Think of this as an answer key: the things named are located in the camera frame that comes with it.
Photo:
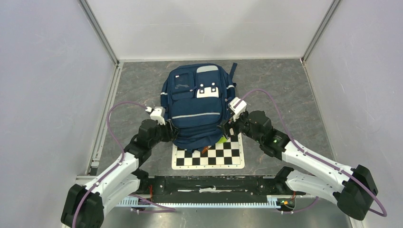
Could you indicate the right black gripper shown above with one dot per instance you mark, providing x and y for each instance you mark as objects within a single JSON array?
[{"x": 226, "y": 126}]

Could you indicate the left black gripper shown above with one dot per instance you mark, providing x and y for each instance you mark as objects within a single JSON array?
[{"x": 171, "y": 131}]

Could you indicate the navy blue backpack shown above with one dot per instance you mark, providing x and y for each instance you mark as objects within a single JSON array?
[{"x": 196, "y": 99}]

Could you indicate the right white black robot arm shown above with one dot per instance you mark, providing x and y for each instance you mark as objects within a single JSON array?
[{"x": 353, "y": 190}]

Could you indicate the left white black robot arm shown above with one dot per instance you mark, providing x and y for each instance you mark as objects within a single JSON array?
[{"x": 87, "y": 205}]

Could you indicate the green toy block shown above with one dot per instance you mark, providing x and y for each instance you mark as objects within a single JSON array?
[{"x": 222, "y": 140}]

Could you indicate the black and white chessboard mat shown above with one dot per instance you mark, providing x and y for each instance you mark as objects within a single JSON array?
[{"x": 224, "y": 155}]

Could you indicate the brown orange toy block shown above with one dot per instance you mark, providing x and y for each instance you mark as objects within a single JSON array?
[{"x": 204, "y": 149}]

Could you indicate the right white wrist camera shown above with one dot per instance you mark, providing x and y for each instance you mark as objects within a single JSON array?
[{"x": 236, "y": 107}]

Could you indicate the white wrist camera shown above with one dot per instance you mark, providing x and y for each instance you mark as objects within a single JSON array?
[
  {"x": 156, "y": 114},
  {"x": 236, "y": 107}
]

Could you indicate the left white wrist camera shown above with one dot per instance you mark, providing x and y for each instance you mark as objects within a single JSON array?
[{"x": 156, "y": 114}]

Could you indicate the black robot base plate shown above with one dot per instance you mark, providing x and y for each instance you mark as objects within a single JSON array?
[{"x": 213, "y": 189}]

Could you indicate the aluminium frame rail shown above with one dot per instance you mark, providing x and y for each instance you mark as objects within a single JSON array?
[{"x": 272, "y": 202}]

